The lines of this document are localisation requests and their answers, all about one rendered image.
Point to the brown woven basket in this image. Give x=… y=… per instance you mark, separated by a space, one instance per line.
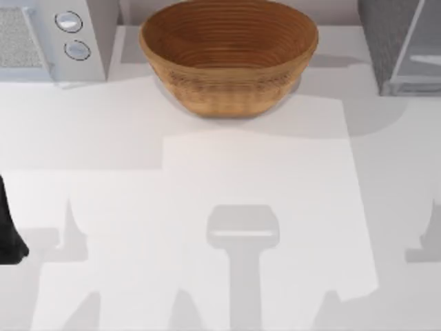
x=227 y=51

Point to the pale microwave oven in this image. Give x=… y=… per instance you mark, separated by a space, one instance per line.
x=93 y=38

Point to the round microwave knob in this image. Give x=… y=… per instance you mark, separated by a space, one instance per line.
x=68 y=20
x=77 y=50

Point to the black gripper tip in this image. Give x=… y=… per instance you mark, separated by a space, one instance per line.
x=8 y=238

